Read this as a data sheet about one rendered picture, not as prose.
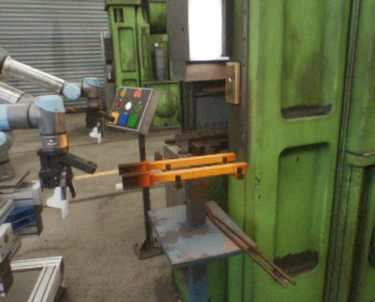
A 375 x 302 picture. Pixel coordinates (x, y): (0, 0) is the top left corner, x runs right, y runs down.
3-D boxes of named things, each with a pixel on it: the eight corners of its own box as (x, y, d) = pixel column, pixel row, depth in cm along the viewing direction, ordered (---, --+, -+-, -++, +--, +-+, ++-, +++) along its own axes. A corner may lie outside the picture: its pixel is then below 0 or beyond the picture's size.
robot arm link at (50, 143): (69, 130, 102) (63, 136, 94) (71, 144, 103) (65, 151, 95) (44, 131, 101) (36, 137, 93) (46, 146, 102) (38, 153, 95)
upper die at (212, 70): (186, 81, 157) (185, 60, 155) (172, 79, 175) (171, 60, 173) (261, 77, 172) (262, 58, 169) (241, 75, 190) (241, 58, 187)
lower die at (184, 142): (188, 153, 167) (188, 136, 165) (175, 144, 185) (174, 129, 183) (259, 143, 182) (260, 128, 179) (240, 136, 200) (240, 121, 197)
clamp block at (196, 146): (198, 159, 156) (197, 146, 154) (191, 154, 164) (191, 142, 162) (220, 156, 160) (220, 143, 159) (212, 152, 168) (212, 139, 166)
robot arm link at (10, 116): (13, 125, 105) (47, 124, 105) (-7, 133, 94) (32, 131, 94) (8, 100, 102) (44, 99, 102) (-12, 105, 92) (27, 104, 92)
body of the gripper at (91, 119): (88, 126, 191) (86, 105, 187) (104, 125, 192) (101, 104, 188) (86, 129, 183) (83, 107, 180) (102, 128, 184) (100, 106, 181)
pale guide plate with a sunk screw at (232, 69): (235, 103, 141) (236, 62, 136) (225, 101, 149) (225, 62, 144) (240, 103, 141) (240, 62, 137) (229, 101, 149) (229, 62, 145)
